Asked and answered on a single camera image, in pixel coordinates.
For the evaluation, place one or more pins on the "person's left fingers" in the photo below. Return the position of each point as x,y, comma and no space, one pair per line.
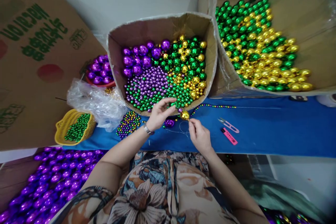
170,105

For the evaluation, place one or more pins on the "person's left hand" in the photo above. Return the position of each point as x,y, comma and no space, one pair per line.
160,113

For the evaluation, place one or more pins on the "pile of green gold balls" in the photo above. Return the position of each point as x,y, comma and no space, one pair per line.
187,61

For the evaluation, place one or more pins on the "heap of green gold ornaments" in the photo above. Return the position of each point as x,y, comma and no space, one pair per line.
260,50

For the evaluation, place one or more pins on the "clear crumpled plastic bag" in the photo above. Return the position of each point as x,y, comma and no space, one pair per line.
92,100

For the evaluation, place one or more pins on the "heap of mixed bead garlands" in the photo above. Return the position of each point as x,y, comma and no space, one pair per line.
286,217

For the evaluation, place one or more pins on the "bowlful of purple balls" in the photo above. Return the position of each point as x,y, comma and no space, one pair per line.
100,69

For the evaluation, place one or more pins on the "single purple ball ornament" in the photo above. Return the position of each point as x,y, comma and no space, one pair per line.
169,123

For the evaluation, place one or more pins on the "thin white thread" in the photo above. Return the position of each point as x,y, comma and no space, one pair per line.
184,129

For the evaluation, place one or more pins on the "printed flat cardboard carton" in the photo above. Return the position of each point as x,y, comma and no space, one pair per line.
39,58

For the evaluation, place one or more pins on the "person's right index finger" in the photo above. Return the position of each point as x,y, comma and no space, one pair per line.
196,122

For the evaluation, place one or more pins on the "red bowl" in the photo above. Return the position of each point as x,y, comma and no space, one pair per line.
106,84

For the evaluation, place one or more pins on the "white round object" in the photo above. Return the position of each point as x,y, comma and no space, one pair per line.
326,100

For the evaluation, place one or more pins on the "person's right thumb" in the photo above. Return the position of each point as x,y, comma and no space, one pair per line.
191,129

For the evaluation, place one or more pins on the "person's left index finger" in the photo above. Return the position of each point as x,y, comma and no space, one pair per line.
168,100

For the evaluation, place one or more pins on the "pile of small mixed beads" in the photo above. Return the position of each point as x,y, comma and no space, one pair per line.
153,87

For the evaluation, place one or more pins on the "person's body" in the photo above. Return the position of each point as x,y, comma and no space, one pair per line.
162,190

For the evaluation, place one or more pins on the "pile of large purple balls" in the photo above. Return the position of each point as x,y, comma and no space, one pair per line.
143,57

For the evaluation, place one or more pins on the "yellow plastic basket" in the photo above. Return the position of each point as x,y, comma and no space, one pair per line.
63,132

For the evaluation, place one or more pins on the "gold ball ornament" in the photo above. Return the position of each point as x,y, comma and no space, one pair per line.
185,115

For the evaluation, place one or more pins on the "pink lighter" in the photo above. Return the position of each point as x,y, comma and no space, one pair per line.
229,136

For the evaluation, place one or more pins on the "small open cardboard box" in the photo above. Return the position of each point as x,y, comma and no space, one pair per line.
157,24

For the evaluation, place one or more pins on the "person's left thumb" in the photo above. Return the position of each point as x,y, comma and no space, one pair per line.
175,111

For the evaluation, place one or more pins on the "large open cardboard box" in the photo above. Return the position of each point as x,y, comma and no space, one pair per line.
302,3

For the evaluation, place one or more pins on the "person's right fingers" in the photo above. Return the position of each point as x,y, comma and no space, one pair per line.
194,140

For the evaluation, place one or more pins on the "blue table cloth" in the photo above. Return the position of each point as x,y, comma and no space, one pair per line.
262,129

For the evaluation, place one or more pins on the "heap of purple ball garlands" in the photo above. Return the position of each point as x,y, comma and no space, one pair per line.
47,182

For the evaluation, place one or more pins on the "pile of small green beads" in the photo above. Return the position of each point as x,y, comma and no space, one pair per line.
78,127

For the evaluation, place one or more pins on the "person's right hand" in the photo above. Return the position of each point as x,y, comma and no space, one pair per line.
202,136

